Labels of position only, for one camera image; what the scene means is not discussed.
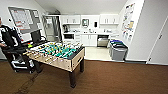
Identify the green foosball table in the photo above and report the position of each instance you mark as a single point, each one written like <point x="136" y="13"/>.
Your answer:
<point x="56" y="51"/>

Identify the blue-lidded bin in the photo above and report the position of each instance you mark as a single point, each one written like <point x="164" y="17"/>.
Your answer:
<point x="114" y="40"/>

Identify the black monitor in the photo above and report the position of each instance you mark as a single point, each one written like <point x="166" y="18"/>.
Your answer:
<point x="37" y="35"/>

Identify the white double-door base cabinet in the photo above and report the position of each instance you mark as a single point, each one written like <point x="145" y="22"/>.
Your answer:
<point x="88" y="40"/>

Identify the white door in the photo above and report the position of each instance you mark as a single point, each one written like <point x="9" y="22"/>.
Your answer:
<point x="160" y="43"/>

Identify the person in black shirt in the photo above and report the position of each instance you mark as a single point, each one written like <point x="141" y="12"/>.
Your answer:
<point x="8" y="35"/>

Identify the black built-in microwave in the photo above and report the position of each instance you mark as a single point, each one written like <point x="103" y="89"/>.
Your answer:
<point x="69" y="36"/>

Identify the colourful wall poster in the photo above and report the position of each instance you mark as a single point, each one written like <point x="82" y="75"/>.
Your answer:
<point x="128" y="15"/>

